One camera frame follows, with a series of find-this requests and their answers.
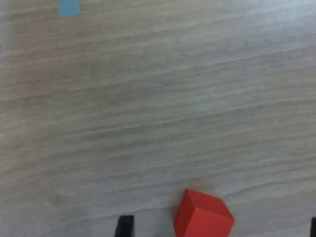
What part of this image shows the red cube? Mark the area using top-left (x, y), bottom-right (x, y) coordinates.
top-left (173, 189), bottom-right (235, 237)

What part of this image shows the blue-grey tape patch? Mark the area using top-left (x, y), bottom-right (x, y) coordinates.
top-left (58, 0), bottom-right (81, 18)

